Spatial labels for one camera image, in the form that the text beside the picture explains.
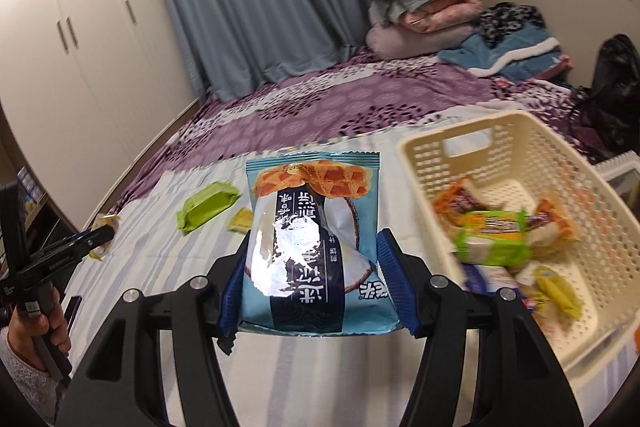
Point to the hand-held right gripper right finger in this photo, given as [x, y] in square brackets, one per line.
[400, 292]

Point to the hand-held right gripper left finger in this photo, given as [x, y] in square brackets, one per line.
[229, 302]

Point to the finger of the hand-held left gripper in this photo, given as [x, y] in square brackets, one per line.
[97, 238]

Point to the small yellow snack packet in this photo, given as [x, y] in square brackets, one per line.
[106, 223]

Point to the dark blue snack packet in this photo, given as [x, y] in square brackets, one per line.
[477, 279]

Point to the green and white snack packet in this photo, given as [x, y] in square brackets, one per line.
[492, 247]

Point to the light blue snack packet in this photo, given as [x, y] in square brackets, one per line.
[310, 217]

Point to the cream perforated plastic basket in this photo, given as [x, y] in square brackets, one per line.
[500, 123]

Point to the person's left hand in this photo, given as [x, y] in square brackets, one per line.
[60, 327]

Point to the dark wooden shelf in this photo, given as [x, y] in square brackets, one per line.
[47, 227]

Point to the small boxes on shelf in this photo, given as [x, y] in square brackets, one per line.
[32, 192]

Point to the yellow barcode snack packet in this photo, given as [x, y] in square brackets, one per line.
[240, 222]

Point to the large green snack packet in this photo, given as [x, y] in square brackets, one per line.
[207, 207]

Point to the orange snack packet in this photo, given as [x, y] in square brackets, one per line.
[452, 202]
[555, 219]

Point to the striped bed sheet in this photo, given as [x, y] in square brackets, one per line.
[310, 382]

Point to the white wardrobe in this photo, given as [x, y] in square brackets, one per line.
[90, 57]

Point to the purple floral bedsheet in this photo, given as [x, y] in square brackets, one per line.
[325, 107]

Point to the white ridged object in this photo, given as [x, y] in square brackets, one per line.
[622, 167]

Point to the blue white towel heap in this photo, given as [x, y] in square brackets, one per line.
[515, 57]

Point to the pink folded quilt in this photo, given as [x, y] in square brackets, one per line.
[445, 14]

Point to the pale green folded blanket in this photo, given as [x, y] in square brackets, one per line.
[415, 2]

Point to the leopard print cloth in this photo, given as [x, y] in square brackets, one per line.
[510, 22]

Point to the black bag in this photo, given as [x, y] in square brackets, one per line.
[617, 97]

